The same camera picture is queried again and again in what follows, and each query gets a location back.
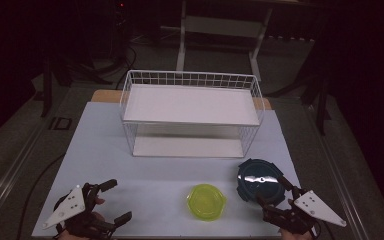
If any black metal stand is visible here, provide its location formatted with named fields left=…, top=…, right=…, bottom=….
left=299, top=76, right=333, bottom=136
left=40, top=56, right=54, bottom=118

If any dark equipment with red light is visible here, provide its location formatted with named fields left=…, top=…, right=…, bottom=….
left=111, top=0, right=131, bottom=63

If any metal floor rail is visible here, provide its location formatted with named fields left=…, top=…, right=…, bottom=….
left=0, top=123, right=46, bottom=231
left=304, top=103, right=371, bottom=240

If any thin black floor cable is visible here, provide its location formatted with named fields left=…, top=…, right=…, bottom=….
left=15, top=152, right=67, bottom=240

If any yellow-green round plastic container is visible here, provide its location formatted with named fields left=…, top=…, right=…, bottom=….
left=186, top=183, right=228, bottom=222

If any person's right hand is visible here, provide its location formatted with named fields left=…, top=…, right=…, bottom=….
left=279, top=229, right=315, bottom=240

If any white metal stand frame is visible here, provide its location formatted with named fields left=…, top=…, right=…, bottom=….
left=175, top=0, right=274, bottom=82

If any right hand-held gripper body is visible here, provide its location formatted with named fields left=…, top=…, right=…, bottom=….
left=263, top=187, right=348, bottom=236

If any pale table cover sheet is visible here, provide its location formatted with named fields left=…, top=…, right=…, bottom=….
left=31, top=101, right=318, bottom=239

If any black floor socket box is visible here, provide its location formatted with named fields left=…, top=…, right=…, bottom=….
left=48, top=116, right=73, bottom=132

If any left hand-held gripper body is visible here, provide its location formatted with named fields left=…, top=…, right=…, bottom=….
left=42, top=182, right=118, bottom=239

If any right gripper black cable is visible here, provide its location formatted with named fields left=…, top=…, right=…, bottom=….
left=313, top=219, right=336, bottom=240

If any dark blue lidded glass container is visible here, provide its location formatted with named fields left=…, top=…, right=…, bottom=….
left=236, top=157, right=286, bottom=206

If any person's left hand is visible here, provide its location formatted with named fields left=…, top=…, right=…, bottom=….
left=57, top=196, right=115, bottom=240

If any white wire shelf rack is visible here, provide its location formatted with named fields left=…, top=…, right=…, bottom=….
left=119, top=69, right=266, bottom=159

